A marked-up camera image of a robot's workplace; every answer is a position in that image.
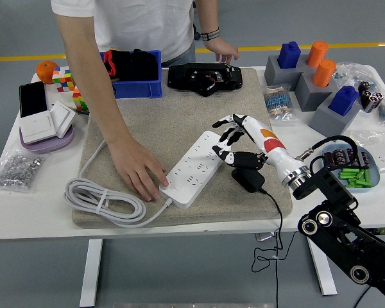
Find person's left hand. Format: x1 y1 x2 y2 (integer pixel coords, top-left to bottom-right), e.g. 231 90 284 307
203 37 241 64

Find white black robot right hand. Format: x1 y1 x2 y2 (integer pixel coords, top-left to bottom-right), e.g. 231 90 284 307
211 113 306 181

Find person's right hand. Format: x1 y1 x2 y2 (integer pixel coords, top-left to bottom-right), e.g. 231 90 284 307
108 136 170 203

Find black plug adapter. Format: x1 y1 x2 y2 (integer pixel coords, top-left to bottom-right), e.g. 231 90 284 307
230 167 266 194

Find white power strip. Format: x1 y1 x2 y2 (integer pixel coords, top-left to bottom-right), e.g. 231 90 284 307
158 130 225 210

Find thin black adapter cord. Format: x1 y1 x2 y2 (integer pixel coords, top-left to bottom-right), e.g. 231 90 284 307
250 188 298 308

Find black white wristband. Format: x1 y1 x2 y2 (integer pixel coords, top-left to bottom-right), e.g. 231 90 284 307
200 28 221 42

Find black electronic device housing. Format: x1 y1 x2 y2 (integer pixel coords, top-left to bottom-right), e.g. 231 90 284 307
166 62 244 98

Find grey block holder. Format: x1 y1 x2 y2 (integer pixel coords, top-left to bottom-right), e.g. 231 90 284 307
264 54 311 91
309 92 362 142
294 73 338 112

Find grey-brown mat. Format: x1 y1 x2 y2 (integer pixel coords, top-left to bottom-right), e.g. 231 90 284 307
71 67 293 229

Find blue square peg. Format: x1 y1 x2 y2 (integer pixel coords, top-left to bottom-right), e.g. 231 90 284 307
277 40 302 69
327 85 360 117

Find row of black capacitors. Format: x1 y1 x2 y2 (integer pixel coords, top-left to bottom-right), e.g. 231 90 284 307
323 147 372 170

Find blue plastic bin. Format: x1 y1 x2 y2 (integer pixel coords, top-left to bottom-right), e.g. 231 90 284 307
99 49 164 99

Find person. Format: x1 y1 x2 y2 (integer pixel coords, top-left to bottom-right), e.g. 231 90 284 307
50 0 196 68

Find purple tray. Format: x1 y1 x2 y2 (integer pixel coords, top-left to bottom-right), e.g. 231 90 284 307
18 123 75 153

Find orange cylinder peg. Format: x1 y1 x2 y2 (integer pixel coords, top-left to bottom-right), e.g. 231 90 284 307
305 40 329 68
311 58 337 88

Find light blue tray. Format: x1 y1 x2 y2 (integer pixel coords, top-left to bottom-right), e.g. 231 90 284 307
320 143 381 193

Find bundle of large black capacitors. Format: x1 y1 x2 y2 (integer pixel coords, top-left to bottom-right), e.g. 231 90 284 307
358 81 385 114

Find clear plastic bag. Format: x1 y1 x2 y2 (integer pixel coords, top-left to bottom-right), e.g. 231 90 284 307
332 60 378 89

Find white table leg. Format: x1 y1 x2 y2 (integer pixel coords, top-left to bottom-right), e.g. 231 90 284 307
79 239 103 308
306 237 338 296

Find bag of metal nuts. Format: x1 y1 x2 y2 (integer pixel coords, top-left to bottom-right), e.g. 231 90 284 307
0 149 47 194

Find black smartphone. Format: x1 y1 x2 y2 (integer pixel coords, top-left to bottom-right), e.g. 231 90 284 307
18 81 48 119

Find orange fruit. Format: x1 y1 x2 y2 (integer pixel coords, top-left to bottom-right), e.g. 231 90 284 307
35 60 59 85

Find grey-white power strip cable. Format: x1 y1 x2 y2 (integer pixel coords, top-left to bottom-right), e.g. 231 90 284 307
64 139 173 229

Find black red fabric straps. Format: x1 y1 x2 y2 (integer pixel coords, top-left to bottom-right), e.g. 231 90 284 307
103 47 160 83

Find silver bracket under table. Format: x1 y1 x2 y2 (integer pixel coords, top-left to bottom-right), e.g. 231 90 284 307
255 231 277 242

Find small white wall switch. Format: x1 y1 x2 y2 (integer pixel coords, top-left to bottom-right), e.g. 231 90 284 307
49 100 76 139

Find large white wall switch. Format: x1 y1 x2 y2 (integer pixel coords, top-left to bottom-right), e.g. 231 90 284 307
19 110 57 145

